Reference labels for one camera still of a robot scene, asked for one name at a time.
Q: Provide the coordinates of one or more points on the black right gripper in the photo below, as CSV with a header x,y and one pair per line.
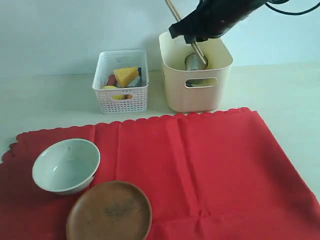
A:
x,y
216,18

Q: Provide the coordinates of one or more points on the stainless steel cup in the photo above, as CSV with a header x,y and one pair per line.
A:
x,y
194,63

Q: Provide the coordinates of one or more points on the wooden chopstick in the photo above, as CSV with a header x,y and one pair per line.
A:
x,y
178,18
187,27

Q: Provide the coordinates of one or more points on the milk carton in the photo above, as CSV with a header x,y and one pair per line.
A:
x,y
135,82

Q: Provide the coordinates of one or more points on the yellow cheese wedge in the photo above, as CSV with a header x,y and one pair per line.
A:
x,y
125,76

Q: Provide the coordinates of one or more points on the red sausage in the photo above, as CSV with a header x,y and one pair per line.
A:
x,y
112,81

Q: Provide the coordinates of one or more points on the yellow lemon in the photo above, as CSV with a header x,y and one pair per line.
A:
x,y
109,87

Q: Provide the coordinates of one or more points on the pale green ceramic bowl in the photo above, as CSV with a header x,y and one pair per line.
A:
x,y
66,167

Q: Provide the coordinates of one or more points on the dark wooden spoon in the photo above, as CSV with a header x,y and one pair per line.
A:
x,y
192,83

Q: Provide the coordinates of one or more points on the brown egg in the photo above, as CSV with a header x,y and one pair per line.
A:
x,y
122,97

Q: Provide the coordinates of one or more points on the cream plastic bin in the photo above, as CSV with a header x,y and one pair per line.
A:
x,y
208,94

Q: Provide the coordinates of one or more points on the white perforated plastic basket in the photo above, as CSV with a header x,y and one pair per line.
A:
x,y
108,61

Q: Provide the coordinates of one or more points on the red scalloped table cloth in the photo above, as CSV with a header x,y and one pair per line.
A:
x,y
209,176

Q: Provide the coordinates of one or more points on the brown wooden plate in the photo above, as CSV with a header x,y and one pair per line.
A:
x,y
113,210

